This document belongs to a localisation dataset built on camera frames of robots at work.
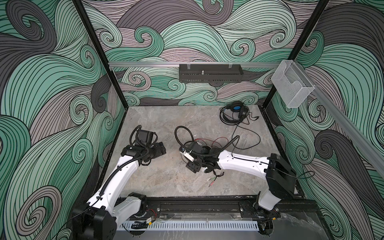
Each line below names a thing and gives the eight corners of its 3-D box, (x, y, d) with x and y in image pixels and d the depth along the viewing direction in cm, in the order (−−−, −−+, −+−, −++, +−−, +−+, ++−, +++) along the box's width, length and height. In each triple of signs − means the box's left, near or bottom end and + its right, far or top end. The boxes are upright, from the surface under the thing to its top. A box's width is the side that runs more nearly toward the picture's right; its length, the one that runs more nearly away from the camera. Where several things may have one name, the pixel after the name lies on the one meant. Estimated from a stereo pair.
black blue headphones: (233, 128, 109) (235, 121, 103) (218, 114, 118) (219, 107, 112) (251, 116, 116) (254, 110, 111) (236, 104, 125) (238, 98, 119)
